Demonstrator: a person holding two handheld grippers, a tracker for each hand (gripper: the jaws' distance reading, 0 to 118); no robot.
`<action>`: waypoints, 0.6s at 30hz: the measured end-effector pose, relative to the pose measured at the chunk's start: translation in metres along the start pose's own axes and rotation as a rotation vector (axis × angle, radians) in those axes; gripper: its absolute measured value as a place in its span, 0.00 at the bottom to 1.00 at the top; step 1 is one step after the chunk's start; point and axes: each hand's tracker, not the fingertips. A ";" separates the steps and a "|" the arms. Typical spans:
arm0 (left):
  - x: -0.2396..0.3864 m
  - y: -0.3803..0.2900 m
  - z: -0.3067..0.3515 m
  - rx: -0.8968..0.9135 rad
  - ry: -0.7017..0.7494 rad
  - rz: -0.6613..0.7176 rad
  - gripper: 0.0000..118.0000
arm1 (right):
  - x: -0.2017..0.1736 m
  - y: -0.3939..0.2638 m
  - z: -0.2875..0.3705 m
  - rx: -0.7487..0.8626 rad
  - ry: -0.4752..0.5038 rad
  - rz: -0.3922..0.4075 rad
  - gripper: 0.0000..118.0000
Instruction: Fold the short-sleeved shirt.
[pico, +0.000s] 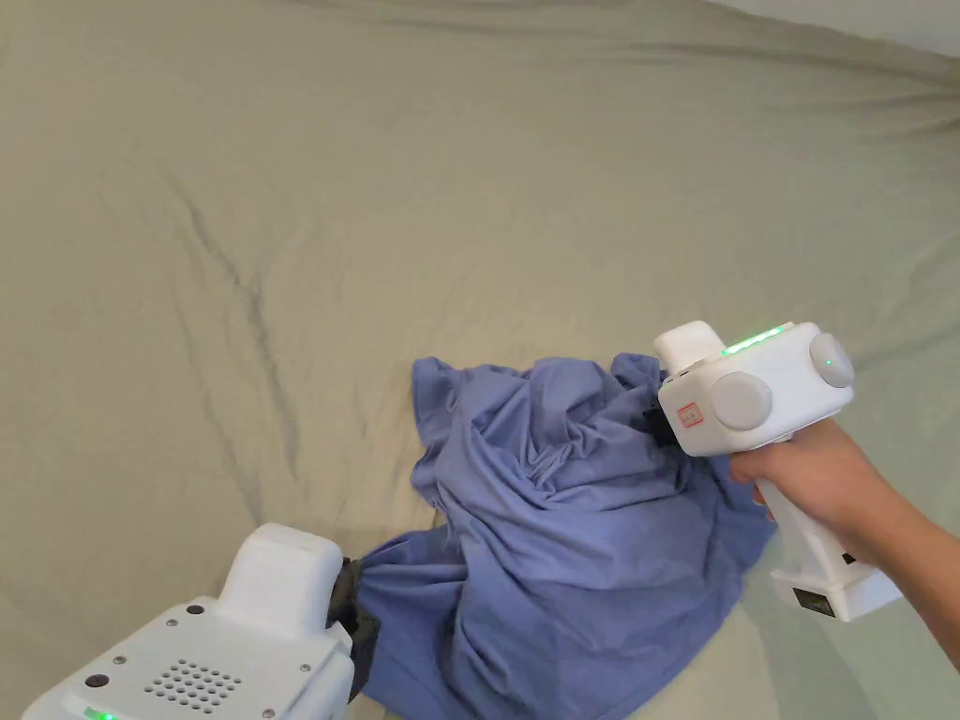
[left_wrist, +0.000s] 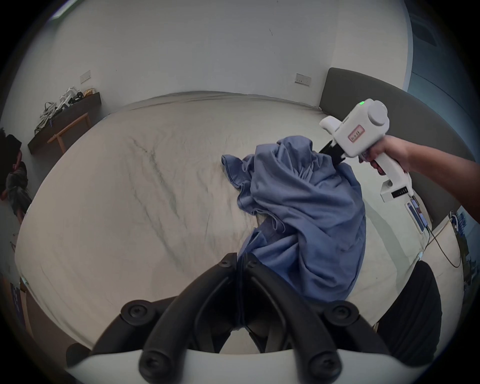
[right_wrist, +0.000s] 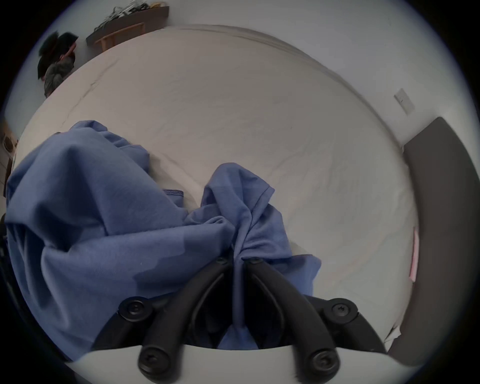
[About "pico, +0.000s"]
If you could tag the bed with beige sheet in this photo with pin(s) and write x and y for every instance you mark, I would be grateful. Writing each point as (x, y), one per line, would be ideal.
(300, 187)

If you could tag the person's right hand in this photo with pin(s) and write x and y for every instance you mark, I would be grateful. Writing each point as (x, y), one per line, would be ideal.
(832, 480)

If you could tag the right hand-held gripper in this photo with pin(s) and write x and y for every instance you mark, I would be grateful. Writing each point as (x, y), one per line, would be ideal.
(757, 390)

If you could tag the blue shirt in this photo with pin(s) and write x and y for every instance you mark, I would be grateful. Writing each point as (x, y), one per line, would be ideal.
(562, 525)

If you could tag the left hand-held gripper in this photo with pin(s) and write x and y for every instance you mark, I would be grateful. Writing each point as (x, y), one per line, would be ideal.
(217, 660)

